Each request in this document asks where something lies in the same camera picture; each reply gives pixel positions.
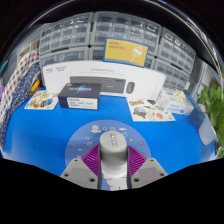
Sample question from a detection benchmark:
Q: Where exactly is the small black box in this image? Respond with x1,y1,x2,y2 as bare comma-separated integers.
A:
58,82,102,111

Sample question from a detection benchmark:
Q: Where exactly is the navy white dotted cloth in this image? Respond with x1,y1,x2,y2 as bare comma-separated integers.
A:
0,63,43,148

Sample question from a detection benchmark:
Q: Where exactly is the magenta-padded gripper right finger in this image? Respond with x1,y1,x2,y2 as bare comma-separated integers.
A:
125,144,168,190

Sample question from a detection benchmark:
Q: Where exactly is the round blue rabbit mouse pad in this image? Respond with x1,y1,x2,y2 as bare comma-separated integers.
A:
64,119,153,191

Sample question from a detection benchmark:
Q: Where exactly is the grey computer mouse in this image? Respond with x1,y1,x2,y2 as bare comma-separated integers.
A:
99,130,129,168

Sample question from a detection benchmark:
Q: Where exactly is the yellow blue flat box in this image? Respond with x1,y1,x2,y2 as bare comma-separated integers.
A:
102,37,150,68

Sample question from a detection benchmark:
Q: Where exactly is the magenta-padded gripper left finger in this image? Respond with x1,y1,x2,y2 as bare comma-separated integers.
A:
59,143,103,190

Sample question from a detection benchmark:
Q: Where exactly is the small colourful sticker sheet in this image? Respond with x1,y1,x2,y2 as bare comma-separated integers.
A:
23,89,60,111

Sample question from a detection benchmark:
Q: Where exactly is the white keyboard packaging box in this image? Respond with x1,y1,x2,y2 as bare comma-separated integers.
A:
41,60,167,99

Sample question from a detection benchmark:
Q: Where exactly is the large colourful sticker sheet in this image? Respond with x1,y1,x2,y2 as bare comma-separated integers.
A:
127,98,177,123

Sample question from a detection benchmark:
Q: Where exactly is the red blue checked cloth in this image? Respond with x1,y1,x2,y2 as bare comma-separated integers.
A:
0,49,40,124

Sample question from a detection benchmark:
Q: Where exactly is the green plant in white pot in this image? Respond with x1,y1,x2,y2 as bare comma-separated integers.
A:
196,83,224,159

